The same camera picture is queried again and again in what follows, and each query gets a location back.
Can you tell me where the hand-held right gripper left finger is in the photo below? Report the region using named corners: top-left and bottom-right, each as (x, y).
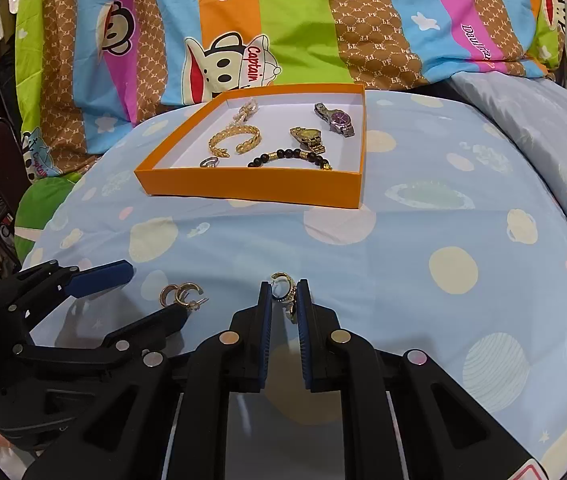
top-left (23, 281), bottom-right (274, 480)

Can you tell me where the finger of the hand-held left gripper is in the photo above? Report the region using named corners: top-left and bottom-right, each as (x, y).
top-left (0, 259), bottom-right (135, 312)
top-left (13, 305), bottom-right (190, 377)

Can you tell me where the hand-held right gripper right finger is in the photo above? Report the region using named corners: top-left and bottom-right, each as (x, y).
top-left (296, 279), bottom-right (548, 480)

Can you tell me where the orange shallow box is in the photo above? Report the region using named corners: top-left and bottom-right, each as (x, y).
top-left (134, 82), bottom-right (367, 209)

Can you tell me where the gold bangle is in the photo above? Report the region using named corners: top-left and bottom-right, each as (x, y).
top-left (208, 125), bottom-right (263, 160)

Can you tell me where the black bead bracelet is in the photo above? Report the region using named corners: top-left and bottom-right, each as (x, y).
top-left (247, 147), bottom-right (335, 171)

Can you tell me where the gold wrist watch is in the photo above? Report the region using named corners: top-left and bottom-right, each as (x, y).
top-left (290, 126), bottom-right (326, 156)

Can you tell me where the silver wrist watch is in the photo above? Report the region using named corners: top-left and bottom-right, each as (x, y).
top-left (313, 102), bottom-right (356, 139)

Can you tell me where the white pearl bracelet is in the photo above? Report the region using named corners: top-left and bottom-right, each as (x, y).
top-left (230, 100), bottom-right (260, 134)

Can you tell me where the green round cushion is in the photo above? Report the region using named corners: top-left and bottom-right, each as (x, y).
top-left (16, 172), bottom-right (85, 263)

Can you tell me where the blue planet print sheet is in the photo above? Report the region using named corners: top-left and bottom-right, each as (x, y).
top-left (18, 85), bottom-right (567, 480)

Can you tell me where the dark maroon oval board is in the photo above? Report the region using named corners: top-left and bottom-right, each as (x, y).
top-left (0, 117), bottom-right (28, 188)

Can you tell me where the colourful striped cartoon blanket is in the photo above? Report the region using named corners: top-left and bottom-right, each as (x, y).
top-left (13, 0), bottom-right (567, 161)

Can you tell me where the plain light blue quilt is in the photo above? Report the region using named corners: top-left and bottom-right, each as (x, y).
top-left (446, 71), bottom-right (567, 226)

